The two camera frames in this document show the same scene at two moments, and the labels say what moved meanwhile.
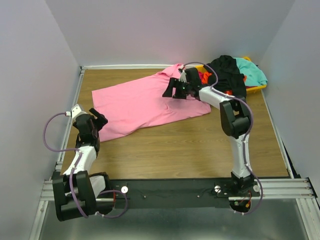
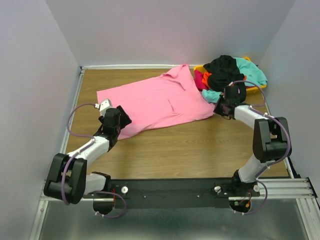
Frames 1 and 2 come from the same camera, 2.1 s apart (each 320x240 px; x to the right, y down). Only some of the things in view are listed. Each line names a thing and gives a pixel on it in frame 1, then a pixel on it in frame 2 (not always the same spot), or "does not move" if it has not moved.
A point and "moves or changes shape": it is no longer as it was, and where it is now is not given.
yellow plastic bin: (249, 89) does not move
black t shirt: (230, 77) does not move
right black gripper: (173, 83) -> (217, 109)
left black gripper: (100, 120) -> (125, 119)
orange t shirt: (205, 75) does not move
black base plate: (176, 193) does not move
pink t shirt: (129, 107) moves or changes shape
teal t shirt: (255, 75) does not move
